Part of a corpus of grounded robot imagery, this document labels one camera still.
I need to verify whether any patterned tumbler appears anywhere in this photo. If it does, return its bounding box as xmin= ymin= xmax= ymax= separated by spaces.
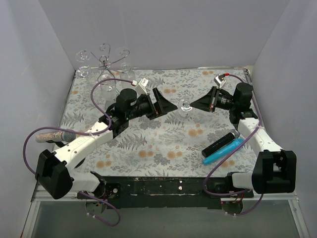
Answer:
xmin=120 ymin=62 xmax=135 ymax=81
xmin=100 ymin=73 xmax=116 ymax=101

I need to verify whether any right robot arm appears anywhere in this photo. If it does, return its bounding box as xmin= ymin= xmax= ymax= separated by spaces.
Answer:
xmin=190 ymin=83 xmax=297 ymax=197

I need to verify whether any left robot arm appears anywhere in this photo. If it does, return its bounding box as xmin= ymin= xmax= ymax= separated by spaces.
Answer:
xmin=35 ymin=88 xmax=177 ymax=199

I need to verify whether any chrome wine glass rack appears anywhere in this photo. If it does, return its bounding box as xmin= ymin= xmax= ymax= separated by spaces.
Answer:
xmin=83 ymin=43 xmax=130 ymax=79

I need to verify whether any black microphone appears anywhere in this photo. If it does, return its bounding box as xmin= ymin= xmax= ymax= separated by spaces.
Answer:
xmin=202 ymin=129 xmax=240 ymax=158

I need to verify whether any floral tablecloth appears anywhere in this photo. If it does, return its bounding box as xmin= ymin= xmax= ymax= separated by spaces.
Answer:
xmin=76 ymin=69 xmax=257 ymax=177

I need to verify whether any blue toy microphone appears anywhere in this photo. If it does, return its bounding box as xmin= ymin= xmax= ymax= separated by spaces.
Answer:
xmin=203 ymin=138 xmax=244 ymax=165

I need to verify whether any glitter microphone on stand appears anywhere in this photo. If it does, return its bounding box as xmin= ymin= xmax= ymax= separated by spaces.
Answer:
xmin=35 ymin=131 xmax=76 ymax=143

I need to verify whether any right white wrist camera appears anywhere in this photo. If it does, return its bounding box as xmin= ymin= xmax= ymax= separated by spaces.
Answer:
xmin=214 ymin=73 xmax=230 ymax=89

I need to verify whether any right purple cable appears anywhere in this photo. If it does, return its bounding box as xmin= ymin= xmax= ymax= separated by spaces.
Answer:
xmin=203 ymin=73 xmax=264 ymax=216

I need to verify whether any purple cable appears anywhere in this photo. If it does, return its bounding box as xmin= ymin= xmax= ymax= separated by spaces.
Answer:
xmin=203 ymin=73 xmax=264 ymax=216
xmin=22 ymin=78 xmax=137 ymax=227

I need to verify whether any black table front rail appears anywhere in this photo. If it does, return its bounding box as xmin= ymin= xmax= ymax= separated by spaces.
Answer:
xmin=76 ymin=175 xmax=253 ymax=211

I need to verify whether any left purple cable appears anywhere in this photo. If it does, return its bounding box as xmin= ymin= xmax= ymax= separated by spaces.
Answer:
xmin=22 ymin=78 xmax=137 ymax=227

